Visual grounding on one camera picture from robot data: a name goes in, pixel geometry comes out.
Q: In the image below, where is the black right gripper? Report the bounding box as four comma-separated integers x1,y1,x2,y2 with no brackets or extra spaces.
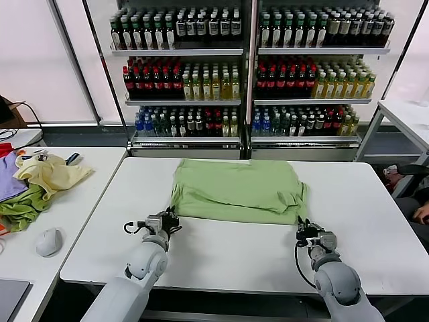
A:
296,217,324,249

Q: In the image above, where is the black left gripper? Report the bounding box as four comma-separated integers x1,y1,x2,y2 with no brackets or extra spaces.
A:
157,207,184,235

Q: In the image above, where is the green t-shirt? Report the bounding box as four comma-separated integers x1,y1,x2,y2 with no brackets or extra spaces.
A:
169,158,311,225

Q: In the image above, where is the bystander in dark clothes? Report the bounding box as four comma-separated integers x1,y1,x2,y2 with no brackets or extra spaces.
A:
395,174,429,256

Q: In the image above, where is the bystander hand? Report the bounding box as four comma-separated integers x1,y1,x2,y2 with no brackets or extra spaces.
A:
414,202,429,225

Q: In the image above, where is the metal display shelf unit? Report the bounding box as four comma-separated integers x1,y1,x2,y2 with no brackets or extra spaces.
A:
109,0,251,160
249,0,396,162

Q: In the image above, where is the red white bundle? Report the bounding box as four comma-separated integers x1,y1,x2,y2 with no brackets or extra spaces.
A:
383,164,403,193

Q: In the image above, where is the pale yellow shirt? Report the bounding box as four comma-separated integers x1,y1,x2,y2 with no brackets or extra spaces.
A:
13,152,96,202

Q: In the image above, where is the black office chair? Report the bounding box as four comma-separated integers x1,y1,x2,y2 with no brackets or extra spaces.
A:
395,163,429,202

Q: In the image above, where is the white vertical computer mouse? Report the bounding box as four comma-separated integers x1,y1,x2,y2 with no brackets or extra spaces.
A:
36,227,64,258

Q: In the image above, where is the crumpled green cloth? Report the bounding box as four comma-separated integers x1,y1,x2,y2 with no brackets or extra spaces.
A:
0,183,51,233

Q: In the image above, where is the thin black slanted strut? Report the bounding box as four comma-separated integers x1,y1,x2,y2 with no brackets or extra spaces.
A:
380,0,429,108
82,0,131,149

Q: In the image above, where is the purple cloth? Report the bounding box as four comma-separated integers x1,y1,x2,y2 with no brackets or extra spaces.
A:
0,151,29,203

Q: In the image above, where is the green cap tea bottle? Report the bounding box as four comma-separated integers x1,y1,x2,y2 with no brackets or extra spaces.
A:
121,16,133,50
294,15,306,48
259,15,271,48
111,16,123,50
317,15,329,48
164,15,176,50
306,15,318,48
131,16,143,50
271,15,284,48
142,15,154,50
153,15,165,50
282,15,295,48

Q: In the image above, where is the grey laptop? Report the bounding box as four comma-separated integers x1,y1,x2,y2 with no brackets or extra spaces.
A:
0,278,34,322

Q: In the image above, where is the brown cardboard box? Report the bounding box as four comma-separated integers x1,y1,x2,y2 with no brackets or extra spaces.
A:
0,95,27,127

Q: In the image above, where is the dark bottle blue white label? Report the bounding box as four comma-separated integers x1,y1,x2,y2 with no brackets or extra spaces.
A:
208,11,220,42
186,13,198,43
219,11,231,42
176,13,187,43
196,12,208,43
231,11,243,42

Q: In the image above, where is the dark bottle beige label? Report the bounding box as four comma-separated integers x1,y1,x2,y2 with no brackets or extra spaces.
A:
373,13,385,47
383,13,395,46
351,13,363,47
362,13,374,47
328,13,340,47
339,13,351,47

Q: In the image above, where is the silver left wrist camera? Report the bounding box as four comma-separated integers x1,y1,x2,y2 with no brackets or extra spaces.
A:
144,216,164,234

